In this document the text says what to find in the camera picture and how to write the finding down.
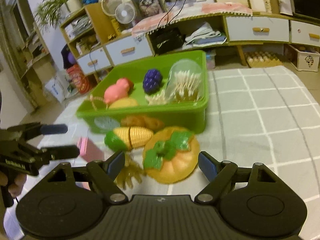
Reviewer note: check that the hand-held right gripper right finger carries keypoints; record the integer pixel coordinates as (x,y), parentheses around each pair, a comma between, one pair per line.
(207,165)

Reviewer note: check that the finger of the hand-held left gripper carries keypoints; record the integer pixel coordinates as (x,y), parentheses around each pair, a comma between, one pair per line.
(53,129)
(63,152)

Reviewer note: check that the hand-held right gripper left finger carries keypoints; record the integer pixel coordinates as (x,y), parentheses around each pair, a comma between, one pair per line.
(116,163)

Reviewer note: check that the translucent brown toy octopus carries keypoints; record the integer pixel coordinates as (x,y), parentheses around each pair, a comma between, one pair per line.
(130,172)

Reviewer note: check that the pink toy box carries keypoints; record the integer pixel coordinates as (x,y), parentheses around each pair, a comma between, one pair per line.
(91,150)

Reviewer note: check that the toy corn cob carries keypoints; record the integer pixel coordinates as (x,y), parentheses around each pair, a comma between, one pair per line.
(135,136)

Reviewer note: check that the orange toy pumpkin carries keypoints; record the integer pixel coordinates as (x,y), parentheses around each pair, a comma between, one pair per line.
(172,165)

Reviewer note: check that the green plastic bin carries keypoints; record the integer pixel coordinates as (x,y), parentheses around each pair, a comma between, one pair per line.
(180,115)

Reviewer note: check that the yellow toy fruit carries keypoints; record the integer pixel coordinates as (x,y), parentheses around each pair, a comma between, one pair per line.
(123,103)

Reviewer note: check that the pink toy pig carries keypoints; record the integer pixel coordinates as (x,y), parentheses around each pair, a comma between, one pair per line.
(117,90)

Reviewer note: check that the clear cotton swab container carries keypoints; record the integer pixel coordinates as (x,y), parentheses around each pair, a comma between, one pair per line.
(185,80)

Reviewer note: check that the purple toy grapes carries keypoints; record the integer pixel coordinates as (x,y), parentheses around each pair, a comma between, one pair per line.
(151,81)

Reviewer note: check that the person's left hand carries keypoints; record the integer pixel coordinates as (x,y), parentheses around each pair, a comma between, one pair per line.
(17,185)

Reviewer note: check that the white plastic bag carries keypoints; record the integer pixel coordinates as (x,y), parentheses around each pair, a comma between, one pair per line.
(56,90)

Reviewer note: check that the red printed bag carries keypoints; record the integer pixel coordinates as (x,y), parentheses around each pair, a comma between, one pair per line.
(77,80)

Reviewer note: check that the grey checked tablecloth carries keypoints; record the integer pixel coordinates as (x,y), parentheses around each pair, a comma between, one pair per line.
(262,130)

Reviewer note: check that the wooden shelf unit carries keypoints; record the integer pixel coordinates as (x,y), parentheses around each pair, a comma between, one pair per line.
(32,62)

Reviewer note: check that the white cabinet drawer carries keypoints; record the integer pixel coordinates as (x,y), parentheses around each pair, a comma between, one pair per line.
(306,33)
(257,28)
(93,60)
(127,51)

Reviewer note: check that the wooden cabinet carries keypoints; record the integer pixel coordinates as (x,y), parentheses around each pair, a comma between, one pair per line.
(92,17)

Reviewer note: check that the egg tray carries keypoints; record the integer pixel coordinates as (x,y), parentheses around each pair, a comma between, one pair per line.
(262,58)

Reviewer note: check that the potted green plant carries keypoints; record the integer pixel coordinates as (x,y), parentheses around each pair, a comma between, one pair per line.
(60,2)

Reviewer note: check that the folded clothes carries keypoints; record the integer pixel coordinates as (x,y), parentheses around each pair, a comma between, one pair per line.
(205,36)

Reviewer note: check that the black bag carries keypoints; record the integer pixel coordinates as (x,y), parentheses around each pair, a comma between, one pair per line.
(165,41)

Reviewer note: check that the white desk fan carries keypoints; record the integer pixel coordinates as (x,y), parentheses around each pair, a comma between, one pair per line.
(125,13)
(111,5)

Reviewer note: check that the white wooden crate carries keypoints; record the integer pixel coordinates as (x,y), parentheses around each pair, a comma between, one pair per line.
(307,60)

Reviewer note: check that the pink lace cloth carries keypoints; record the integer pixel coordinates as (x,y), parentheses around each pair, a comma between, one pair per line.
(217,8)

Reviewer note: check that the framed animal picture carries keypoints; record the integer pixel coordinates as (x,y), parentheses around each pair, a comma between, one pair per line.
(147,3)

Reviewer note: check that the microwave oven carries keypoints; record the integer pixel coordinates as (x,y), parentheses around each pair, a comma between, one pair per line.
(306,0)

